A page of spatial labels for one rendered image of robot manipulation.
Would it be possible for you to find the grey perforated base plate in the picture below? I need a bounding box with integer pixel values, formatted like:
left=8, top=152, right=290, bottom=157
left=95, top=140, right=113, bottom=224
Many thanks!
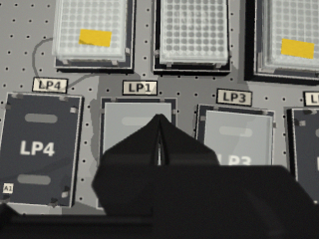
left=0, top=0, right=319, bottom=215

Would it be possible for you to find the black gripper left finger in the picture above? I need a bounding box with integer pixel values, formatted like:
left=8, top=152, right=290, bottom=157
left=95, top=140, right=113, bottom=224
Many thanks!
left=99, top=114, right=160, bottom=166

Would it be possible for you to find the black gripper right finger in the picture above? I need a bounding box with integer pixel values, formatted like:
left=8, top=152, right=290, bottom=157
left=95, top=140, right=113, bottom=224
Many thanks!
left=159, top=114, right=220, bottom=165

